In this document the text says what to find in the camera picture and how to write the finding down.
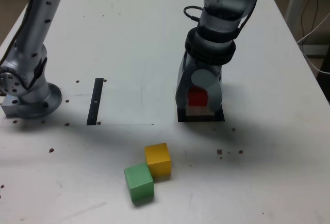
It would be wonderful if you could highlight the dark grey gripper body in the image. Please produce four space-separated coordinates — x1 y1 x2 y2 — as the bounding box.
190 58 223 82

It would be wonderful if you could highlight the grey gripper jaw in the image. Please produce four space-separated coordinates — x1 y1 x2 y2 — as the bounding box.
191 68 223 112
175 50 193 110

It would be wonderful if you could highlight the red cube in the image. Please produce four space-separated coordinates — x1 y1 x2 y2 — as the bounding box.
187 85 209 107

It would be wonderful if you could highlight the yellow cube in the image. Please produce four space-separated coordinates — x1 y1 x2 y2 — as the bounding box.
144 142 172 178

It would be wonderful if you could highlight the green cube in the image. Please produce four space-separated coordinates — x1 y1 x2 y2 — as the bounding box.
124 162 155 202

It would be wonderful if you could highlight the black tape square outline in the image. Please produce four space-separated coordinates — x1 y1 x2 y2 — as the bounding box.
177 102 225 123

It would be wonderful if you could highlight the black tape strip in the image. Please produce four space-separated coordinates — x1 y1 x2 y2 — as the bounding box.
86 78 104 126

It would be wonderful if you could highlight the white cable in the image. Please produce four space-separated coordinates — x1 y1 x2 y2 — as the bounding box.
296 12 330 75

